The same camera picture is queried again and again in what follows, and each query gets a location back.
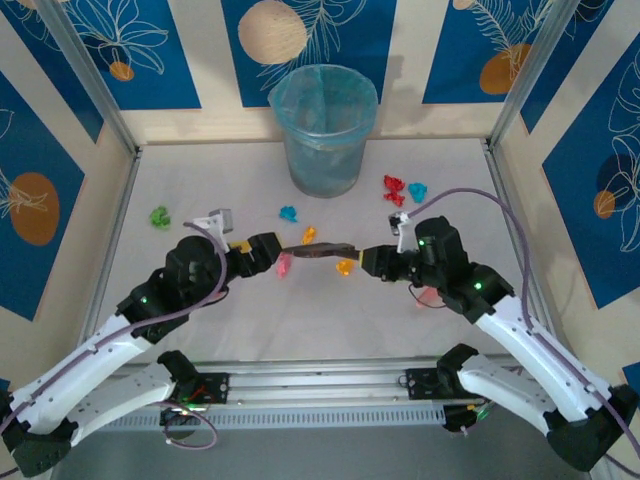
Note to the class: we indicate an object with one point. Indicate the green paper scrap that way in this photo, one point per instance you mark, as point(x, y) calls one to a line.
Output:
point(159, 217)

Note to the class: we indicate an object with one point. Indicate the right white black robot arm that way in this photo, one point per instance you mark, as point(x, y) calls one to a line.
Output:
point(525, 350)

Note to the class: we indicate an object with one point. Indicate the trash bin with blue bag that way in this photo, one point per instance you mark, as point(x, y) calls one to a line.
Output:
point(325, 165)

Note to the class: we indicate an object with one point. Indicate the red paper scrap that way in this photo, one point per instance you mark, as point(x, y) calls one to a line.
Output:
point(392, 182)
point(395, 198)

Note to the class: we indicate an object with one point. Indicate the blue paper scrap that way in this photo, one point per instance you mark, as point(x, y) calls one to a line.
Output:
point(288, 214)
point(417, 192)

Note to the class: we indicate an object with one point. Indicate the dark hand brush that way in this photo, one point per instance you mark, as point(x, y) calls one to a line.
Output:
point(320, 250)

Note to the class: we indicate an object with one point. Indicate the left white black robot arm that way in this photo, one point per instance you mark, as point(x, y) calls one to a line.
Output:
point(75, 380)

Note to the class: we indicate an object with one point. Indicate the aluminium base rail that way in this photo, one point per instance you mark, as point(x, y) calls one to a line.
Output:
point(320, 380)

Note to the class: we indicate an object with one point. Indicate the aluminium table side rail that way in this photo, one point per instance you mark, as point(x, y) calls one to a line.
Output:
point(500, 185)
point(117, 220)

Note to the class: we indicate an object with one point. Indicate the black base electronics module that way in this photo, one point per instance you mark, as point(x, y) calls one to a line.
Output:
point(455, 417)
point(175, 417)

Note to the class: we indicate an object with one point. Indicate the aluminium frame post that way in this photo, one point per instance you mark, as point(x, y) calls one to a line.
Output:
point(530, 65)
point(85, 65)

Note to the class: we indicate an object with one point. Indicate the pink paper scrap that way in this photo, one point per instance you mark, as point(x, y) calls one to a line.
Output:
point(285, 267)

